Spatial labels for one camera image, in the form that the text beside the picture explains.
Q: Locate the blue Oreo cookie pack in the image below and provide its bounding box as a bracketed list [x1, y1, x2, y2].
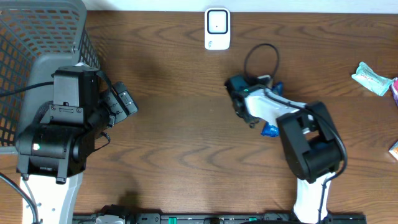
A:
[261, 82, 284, 138]

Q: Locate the mint green snack packet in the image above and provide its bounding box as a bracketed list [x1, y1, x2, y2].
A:
[351, 62, 393, 96]

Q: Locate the red purple snack bag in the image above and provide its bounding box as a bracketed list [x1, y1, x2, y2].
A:
[390, 78, 398, 106]

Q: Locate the small orange snack box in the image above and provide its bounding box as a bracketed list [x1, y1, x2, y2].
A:
[389, 142, 398, 160]

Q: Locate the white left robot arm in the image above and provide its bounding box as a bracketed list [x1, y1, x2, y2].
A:
[16, 66, 138, 223]

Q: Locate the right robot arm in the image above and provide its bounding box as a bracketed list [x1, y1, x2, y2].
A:
[225, 82, 348, 223]

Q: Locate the white barcode scanner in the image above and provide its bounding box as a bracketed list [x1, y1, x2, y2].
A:
[204, 7, 231, 50]

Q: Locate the grey plastic mesh basket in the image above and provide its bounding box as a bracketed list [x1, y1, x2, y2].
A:
[1, 0, 100, 155]

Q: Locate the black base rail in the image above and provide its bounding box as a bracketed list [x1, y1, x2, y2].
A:
[72, 212, 368, 224]

